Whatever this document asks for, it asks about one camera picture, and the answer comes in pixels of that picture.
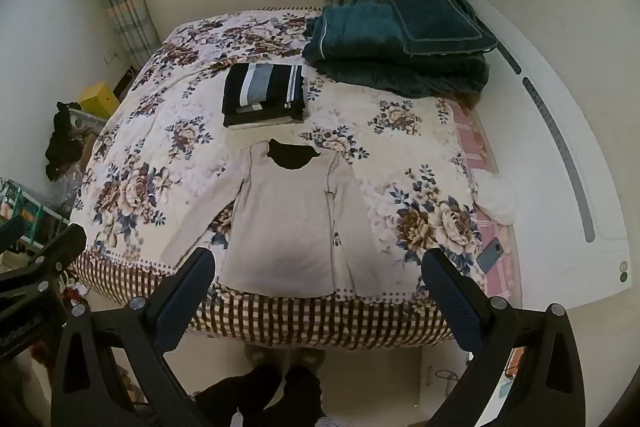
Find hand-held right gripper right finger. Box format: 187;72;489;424
421;248;587;427

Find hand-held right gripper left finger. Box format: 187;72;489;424
50;247;217;427

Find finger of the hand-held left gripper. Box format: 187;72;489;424
0;216;27;254
10;223;87;289

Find beige long sleeve shirt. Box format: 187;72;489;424
165;138;383;299

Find green storage rack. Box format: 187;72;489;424
0;177;68;253

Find grey smartphone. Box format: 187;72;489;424
476;237;503;270

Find beige slipper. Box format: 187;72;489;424
244;343;282;366

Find hanging black clothing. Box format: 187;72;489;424
45;102;86;182

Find person's left leg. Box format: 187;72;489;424
197;364;287;427

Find person's leg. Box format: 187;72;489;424
282;364;324;427
197;364;287;427

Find white cloth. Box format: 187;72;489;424
472;169;518;225

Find person's right leg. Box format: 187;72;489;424
282;364;324;427

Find yellow box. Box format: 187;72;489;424
80;82;120;118

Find pink checked bed sheet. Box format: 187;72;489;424
447;99;523;303

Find floral printed blanket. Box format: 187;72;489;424
70;7;501;350

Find white bed headboard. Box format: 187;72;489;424
452;0;631;303

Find folded striped black sweater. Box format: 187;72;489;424
222;63;307;120

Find folded dark teal quilt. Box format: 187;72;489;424
301;2;491;100

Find dark teal pillow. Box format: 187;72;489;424
389;0;498;56

